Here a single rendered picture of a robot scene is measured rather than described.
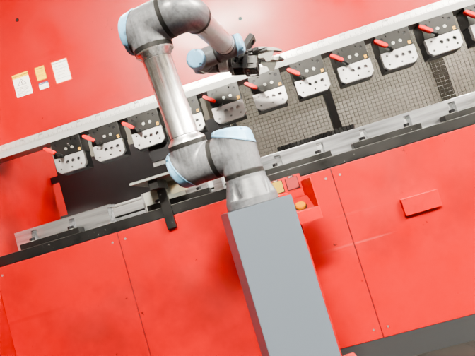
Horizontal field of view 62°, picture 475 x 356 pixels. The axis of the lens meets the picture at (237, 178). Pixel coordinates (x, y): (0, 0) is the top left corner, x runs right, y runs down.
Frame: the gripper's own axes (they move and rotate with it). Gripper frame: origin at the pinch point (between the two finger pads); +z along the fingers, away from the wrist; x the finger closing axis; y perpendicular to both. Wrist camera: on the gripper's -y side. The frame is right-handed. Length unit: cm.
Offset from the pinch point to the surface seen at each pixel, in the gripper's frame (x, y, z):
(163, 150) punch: -27, 30, -59
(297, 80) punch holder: -28.4, -2.5, 3.9
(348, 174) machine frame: -29, 42, 26
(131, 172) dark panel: -73, 29, -102
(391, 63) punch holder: -33, -10, 45
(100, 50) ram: -10, -16, -90
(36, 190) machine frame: -50, 45, -148
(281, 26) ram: -22.3, -27.3, -3.5
